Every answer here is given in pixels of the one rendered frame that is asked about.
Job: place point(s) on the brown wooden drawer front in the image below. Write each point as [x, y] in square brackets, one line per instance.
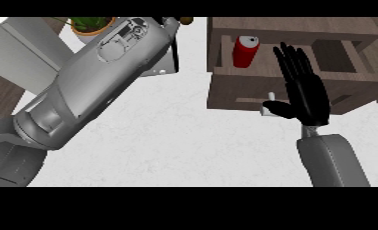
[241, 90]

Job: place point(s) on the green plant in orange pot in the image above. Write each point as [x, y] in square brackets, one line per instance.
[89, 24]

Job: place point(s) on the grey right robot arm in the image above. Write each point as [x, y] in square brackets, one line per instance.
[333, 160]

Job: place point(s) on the red can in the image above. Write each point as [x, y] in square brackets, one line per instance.
[244, 54]

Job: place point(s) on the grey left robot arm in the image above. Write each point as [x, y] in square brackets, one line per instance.
[94, 77]

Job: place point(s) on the pale grey appliance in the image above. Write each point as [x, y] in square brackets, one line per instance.
[27, 54]

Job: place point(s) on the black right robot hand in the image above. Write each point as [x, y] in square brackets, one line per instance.
[308, 94]

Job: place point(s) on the brown wooden cabinet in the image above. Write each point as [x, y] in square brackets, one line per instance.
[290, 27]

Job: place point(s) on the small brown round object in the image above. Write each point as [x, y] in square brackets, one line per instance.
[187, 20]

